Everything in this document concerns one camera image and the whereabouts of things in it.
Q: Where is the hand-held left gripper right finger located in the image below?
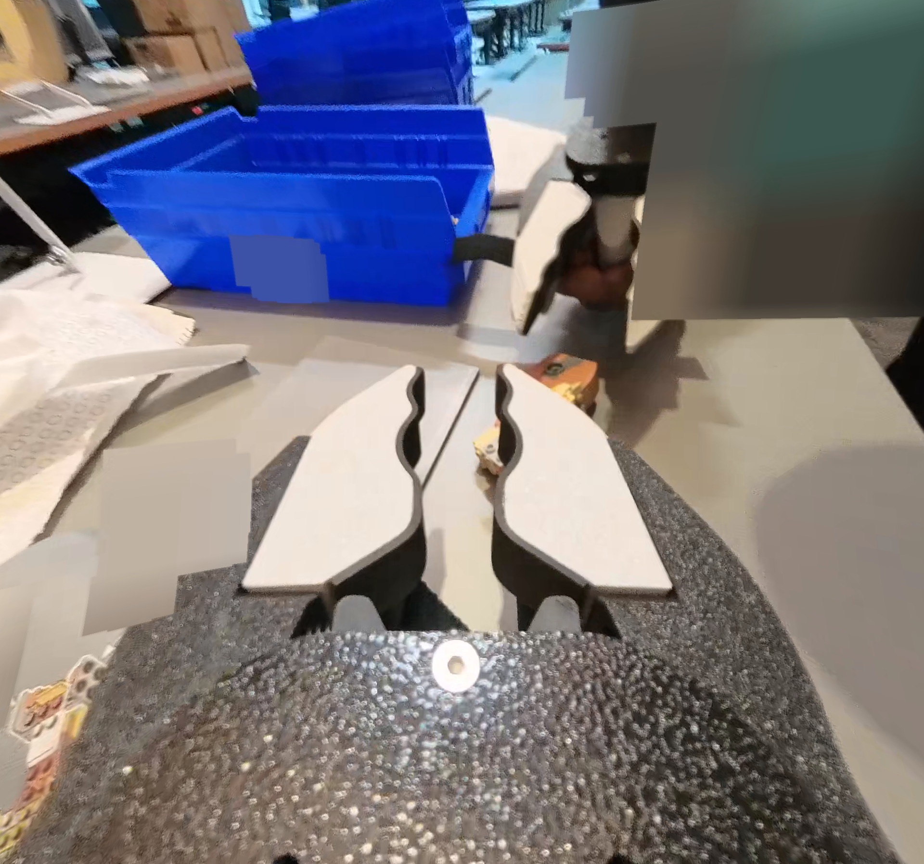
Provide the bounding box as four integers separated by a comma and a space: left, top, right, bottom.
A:
494, 363, 676, 597

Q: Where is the grey instruction booklet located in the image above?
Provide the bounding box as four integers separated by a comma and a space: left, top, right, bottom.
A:
0, 337, 481, 843

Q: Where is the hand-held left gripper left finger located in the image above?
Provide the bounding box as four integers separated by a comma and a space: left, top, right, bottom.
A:
242, 365, 427, 593

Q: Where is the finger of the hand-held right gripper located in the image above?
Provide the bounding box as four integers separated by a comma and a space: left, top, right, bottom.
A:
509, 180, 593, 334

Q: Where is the orange tan brick model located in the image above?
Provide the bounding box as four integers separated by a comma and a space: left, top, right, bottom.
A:
473, 352, 600, 477

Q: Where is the background wooden table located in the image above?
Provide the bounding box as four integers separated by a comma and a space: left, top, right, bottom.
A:
0, 66, 254, 154

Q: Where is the person's right hand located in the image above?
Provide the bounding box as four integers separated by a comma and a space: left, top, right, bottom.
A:
563, 249, 640, 311

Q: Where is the torn white paper bag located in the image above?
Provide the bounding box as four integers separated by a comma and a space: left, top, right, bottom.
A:
0, 251, 250, 562

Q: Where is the stack of blue plastic bins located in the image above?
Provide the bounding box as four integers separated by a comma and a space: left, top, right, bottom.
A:
234, 0, 477, 109

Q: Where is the brown storage carton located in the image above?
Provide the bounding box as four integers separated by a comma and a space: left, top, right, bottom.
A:
0, 0, 71, 84
123, 34, 206, 77
196, 0, 251, 71
128, 0, 241, 37

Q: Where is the blue plastic bin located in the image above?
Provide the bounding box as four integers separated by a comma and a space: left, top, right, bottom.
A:
68, 105, 495, 305

